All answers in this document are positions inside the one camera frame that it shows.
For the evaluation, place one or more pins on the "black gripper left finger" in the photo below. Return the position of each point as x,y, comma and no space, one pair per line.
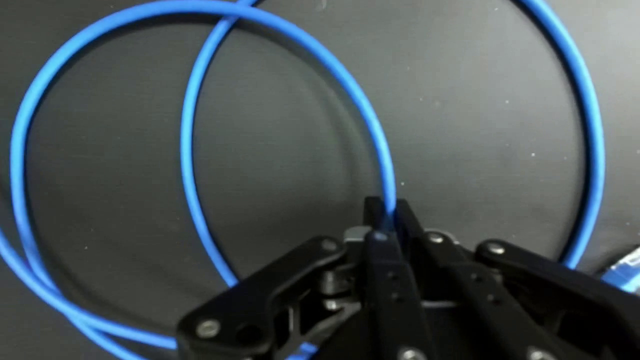
329,298

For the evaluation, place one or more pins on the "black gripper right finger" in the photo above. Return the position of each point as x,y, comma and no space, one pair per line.
520,304

